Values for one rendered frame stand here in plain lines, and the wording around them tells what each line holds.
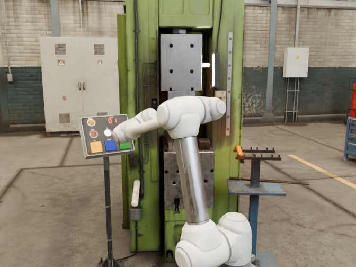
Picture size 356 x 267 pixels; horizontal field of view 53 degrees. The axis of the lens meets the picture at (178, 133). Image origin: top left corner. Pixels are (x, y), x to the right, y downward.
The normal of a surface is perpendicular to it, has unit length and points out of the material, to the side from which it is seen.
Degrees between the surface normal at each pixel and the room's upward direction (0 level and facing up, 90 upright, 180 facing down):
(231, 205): 90
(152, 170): 90
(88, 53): 90
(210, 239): 72
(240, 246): 88
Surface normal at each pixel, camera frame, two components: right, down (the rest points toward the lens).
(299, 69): 0.20, 0.19
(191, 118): 0.55, 0.00
